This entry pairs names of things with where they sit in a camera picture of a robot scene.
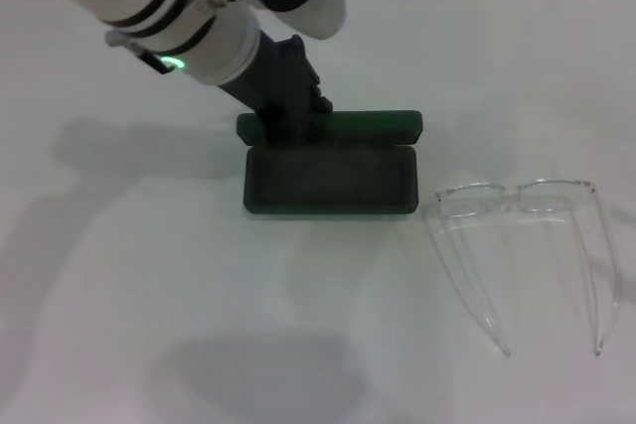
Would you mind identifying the clear plastic glasses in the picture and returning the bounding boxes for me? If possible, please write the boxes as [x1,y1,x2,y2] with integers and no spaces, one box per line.
[421,178,622,358]

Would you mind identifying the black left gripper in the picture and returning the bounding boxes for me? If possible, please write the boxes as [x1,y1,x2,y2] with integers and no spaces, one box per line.
[218,29,334,148]

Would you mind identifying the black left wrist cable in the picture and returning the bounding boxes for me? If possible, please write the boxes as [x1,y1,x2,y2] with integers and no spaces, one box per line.
[104,31,170,75]

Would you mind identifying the green glasses case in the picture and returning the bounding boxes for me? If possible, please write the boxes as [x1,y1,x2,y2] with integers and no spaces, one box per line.
[235,108,424,219]

